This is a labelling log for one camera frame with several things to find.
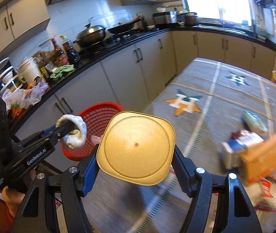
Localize green dishcloth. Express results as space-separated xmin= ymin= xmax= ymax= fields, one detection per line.
xmin=50 ymin=64 xmax=75 ymax=80

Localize pile of clear plastic bags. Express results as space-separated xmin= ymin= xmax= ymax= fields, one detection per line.
xmin=2 ymin=81 xmax=50 ymax=110

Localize white cloth ring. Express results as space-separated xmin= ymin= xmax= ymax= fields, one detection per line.
xmin=56 ymin=114 xmax=87 ymax=150

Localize hanging cutting board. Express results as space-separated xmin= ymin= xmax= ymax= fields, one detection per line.
xmin=262 ymin=7 xmax=275 ymax=36

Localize teal and white snack packet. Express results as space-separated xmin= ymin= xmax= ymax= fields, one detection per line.
xmin=241 ymin=110 xmax=268 ymax=134

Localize steel wok with lid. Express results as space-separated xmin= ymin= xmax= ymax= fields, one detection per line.
xmin=73 ymin=17 xmax=108 ymax=48

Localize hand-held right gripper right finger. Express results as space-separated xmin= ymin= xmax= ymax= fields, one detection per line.
xmin=170 ymin=145 xmax=262 ymax=233

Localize grey star-print tablecloth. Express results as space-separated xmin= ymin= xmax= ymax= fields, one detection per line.
xmin=82 ymin=58 xmax=276 ymax=233

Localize gas stove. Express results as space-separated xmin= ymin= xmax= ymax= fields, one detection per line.
xmin=80 ymin=30 xmax=153 ymax=51

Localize stainless steel cooker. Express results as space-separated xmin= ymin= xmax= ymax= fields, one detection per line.
xmin=152 ymin=11 xmax=178 ymax=28

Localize red plastic basket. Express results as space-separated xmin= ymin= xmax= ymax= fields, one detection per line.
xmin=61 ymin=102 xmax=124 ymax=162

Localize grey wall cabinets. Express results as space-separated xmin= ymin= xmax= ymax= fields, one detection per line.
xmin=0 ymin=0 xmax=51 ymax=68

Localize person's left hand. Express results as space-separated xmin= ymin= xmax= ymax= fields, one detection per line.
xmin=0 ymin=186 xmax=27 ymax=217

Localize orange cardboard box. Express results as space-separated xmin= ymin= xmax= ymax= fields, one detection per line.
xmin=240 ymin=131 xmax=276 ymax=185

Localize black wok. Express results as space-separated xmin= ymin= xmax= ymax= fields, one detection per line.
xmin=106 ymin=16 xmax=144 ymax=34

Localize white medicine box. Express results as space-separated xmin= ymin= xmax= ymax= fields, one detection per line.
xmin=222 ymin=133 xmax=265 ymax=170

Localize kitchen window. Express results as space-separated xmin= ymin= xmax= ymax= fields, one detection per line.
xmin=180 ymin=0 xmax=255 ymax=27

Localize yellow square plastic plate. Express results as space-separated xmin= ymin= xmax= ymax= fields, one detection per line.
xmin=95 ymin=111 xmax=176 ymax=186

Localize beige base cabinets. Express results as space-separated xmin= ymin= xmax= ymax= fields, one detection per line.
xmin=14 ymin=28 xmax=276 ymax=151

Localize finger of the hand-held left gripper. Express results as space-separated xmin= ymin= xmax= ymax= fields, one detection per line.
xmin=15 ymin=125 xmax=57 ymax=148
xmin=19 ymin=120 xmax=81 ymax=152

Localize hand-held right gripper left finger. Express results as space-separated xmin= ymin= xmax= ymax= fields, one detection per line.
xmin=10 ymin=143 xmax=102 ymax=233

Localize red-brown snack packet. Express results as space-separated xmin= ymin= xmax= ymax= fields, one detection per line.
xmin=230 ymin=130 xmax=252 ymax=140

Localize group of sauce bottles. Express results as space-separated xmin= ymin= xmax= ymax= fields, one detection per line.
xmin=35 ymin=35 xmax=81 ymax=77

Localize white electric pot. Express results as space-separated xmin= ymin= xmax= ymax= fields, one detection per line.
xmin=17 ymin=57 xmax=44 ymax=84

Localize black kitchen countertop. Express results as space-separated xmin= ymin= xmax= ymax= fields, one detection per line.
xmin=5 ymin=24 xmax=276 ymax=131

